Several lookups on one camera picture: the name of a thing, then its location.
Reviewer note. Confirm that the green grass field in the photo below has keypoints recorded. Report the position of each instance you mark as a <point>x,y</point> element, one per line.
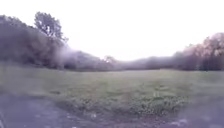
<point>126,85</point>

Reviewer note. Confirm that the row of trees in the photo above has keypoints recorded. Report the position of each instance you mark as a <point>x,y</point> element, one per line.
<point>40,50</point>

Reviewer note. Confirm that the grey dirt path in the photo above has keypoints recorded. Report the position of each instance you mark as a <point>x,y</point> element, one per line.
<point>30,113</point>

